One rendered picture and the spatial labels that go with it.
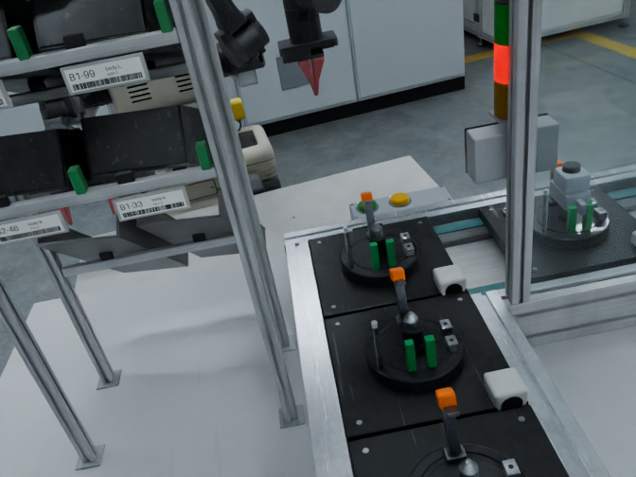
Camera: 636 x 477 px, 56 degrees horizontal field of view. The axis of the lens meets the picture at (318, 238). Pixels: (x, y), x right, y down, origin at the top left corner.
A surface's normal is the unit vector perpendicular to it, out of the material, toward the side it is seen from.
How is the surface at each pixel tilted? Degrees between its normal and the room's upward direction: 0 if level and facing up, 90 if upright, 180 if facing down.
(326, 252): 0
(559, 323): 90
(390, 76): 90
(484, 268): 0
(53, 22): 65
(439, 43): 90
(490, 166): 90
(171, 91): 98
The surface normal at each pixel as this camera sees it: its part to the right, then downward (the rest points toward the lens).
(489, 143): 0.11, 0.52
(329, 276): -0.15, -0.83
